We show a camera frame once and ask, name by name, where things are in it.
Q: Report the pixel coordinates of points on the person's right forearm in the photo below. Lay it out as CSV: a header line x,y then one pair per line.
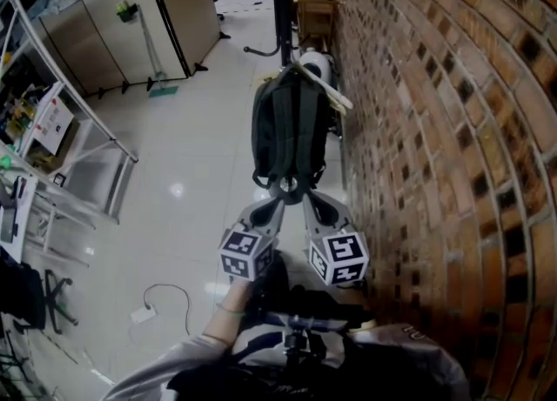
x,y
404,347

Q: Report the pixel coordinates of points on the tan partition panel black frame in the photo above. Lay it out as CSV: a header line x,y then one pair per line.
x,y
187,8

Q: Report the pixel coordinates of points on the green flat mop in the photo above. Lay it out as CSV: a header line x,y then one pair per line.
x,y
164,91

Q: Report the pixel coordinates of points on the black chest camera mount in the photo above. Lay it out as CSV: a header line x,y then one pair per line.
x,y
304,323

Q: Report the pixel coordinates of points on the green and black hanging caddy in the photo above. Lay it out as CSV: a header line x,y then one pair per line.
x,y
127,12

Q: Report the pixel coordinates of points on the black coat stand pole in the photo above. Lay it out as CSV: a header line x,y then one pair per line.
x,y
282,8

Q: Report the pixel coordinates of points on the white power strip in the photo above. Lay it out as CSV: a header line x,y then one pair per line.
x,y
142,314

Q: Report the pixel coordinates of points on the white round appliance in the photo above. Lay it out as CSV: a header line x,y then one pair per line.
x,y
315,64

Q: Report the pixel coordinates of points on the wooden stool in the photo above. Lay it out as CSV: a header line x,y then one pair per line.
x,y
315,12

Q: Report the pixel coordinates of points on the small green object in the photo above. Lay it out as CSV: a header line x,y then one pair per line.
x,y
5,162

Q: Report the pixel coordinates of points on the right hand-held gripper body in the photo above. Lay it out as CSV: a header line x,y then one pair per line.
x,y
341,255

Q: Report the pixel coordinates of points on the dark green backpack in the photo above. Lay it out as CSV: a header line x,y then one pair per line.
x,y
289,125

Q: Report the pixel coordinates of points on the beige folding room divider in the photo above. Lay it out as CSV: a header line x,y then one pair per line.
x,y
109,38

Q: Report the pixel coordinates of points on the person's shoe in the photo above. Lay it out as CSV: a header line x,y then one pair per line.
x,y
364,325

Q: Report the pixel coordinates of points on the pile of colourful shelf items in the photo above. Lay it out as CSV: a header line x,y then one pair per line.
x,y
19,108

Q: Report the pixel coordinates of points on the light wooden planks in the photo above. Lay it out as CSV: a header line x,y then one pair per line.
x,y
335,95

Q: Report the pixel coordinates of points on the dark slim handset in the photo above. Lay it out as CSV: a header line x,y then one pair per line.
x,y
19,186

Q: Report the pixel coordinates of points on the white paper board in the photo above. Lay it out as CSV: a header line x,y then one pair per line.
x,y
27,216

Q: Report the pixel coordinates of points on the black tablet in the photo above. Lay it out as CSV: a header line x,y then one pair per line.
x,y
6,227

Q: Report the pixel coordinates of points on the person's grey jacket torso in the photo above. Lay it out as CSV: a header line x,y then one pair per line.
x,y
257,342

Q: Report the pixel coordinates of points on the person's black trousers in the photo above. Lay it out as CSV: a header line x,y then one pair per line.
x,y
304,299

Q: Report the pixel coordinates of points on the black office chair base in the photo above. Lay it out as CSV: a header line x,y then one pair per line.
x,y
54,299

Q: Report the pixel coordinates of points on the person's left forearm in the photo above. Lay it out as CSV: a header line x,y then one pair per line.
x,y
228,303

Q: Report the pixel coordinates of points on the white sign with red mark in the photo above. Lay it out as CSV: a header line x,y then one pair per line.
x,y
52,123

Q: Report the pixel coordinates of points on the grey metal shelf frame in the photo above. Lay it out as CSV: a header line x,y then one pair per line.
x,y
124,151

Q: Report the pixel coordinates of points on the small black picture frame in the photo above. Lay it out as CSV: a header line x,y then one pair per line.
x,y
59,179

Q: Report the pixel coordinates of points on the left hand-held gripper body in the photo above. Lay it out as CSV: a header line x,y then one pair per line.
x,y
243,255

